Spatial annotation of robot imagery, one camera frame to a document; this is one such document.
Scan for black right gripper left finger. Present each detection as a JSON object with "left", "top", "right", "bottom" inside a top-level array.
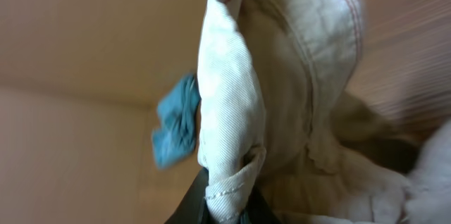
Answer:
[{"left": 165, "top": 168, "right": 211, "bottom": 224}]

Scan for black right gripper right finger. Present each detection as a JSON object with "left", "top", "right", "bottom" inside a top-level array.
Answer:
[{"left": 242, "top": 187, "right": 280, "bottom": 224}]

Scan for beige cotton shorts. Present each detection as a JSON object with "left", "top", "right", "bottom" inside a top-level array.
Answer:
[{"left": 197, "top": 0, "right": 450, "bottom": 223}]

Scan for folded blue denim jeans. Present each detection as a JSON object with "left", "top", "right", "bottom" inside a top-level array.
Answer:
[{"left": 152, "top": 74, "right": 201, "bottom": 169}]

